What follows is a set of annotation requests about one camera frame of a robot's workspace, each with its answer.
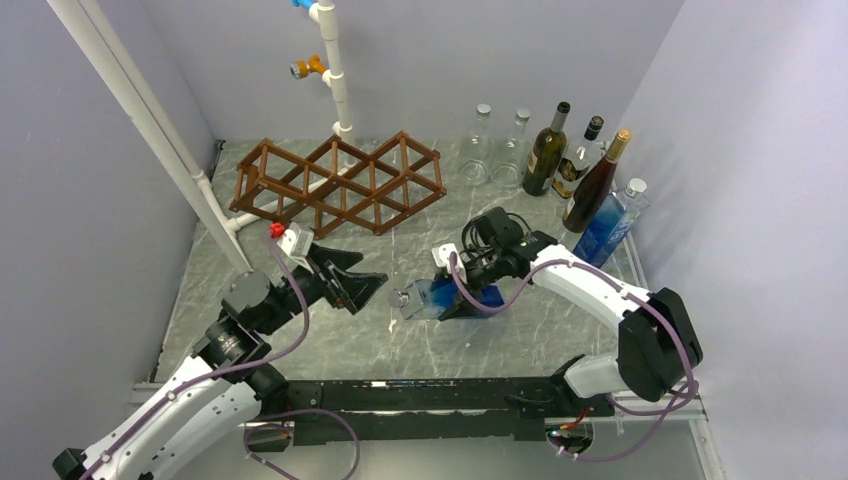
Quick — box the white pvc pipe stand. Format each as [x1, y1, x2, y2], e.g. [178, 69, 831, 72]
[291, 0, 354, 143]

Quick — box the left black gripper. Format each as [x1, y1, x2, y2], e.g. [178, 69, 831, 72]
[259, 242, 387, 334]

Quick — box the clear glass bottle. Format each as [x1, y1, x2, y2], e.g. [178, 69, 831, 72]
[459, 103, 491, 186]
[490, 107, 531, 188]

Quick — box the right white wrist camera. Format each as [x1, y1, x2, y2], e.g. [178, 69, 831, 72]
[431, 243, 464, 271]

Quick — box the white diagonal pole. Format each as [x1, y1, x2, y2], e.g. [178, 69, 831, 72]
[49, 1, 251, 273]

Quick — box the orange pipe fitting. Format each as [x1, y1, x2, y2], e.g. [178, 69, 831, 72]
[290, 55, 327, 79]

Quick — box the blue labelled clear bottle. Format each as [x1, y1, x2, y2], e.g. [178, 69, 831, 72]
[573, 177, 649, 268]

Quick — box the clear bottle black cap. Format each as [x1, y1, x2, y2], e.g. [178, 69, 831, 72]
[551, 115, 604, 203]

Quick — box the olive green bottle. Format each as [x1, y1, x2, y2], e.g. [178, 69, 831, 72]
[521, 101, 571, 197]

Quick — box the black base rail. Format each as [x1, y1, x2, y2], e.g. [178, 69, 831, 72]
[255, 375, 614, 446]

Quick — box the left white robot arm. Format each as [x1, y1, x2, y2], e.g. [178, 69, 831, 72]
[52, 238, 388, 479]

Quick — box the dark bottle gold foil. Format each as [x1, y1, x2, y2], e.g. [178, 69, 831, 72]
[563, 129, 632, 233]

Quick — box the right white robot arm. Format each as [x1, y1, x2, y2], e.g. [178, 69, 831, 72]
[431, 207, 703, 415]

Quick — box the brown wooden wine rack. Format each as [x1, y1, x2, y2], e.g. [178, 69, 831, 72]
[229, 130, 447, 239]

